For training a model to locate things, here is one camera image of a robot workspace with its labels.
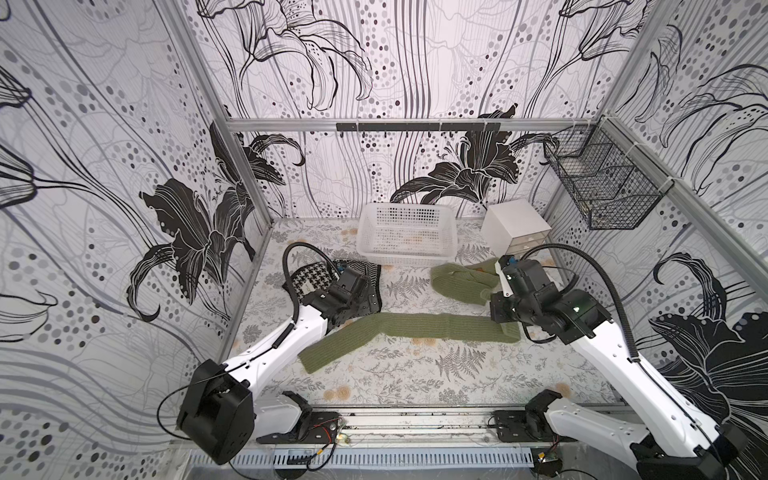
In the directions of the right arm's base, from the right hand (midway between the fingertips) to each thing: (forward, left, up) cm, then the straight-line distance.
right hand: (494, 300), depth 74 cm
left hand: (+3, +35, -9) cm, 36 cm away
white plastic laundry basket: (+39, +21, -19) cm, 49 cm away
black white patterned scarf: (+15, +53, -12) cm, 56 cm away
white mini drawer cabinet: (+31, -15, -7) cm, 35 cm away
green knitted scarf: (+15, +1, -16) cm, 22 cm away
